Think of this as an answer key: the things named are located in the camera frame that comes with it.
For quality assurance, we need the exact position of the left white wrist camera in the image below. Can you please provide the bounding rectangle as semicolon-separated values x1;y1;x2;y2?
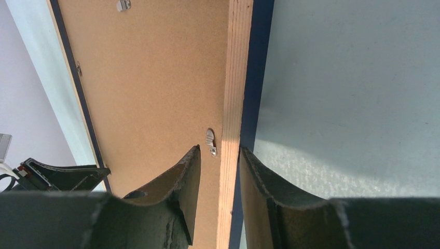
0;133;12;163

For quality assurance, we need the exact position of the wooden picture frame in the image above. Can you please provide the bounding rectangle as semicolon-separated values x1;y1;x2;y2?
46;0;276;249

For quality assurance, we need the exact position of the brown backing board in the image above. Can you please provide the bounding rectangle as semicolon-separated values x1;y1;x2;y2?
58;0;229;249

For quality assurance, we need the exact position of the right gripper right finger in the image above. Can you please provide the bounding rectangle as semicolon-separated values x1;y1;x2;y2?
239;147;439;248

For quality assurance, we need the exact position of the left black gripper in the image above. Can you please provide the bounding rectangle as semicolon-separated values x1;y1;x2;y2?
1;158;111;191

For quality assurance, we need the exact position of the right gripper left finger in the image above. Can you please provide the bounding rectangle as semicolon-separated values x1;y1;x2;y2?
1;145;201;248

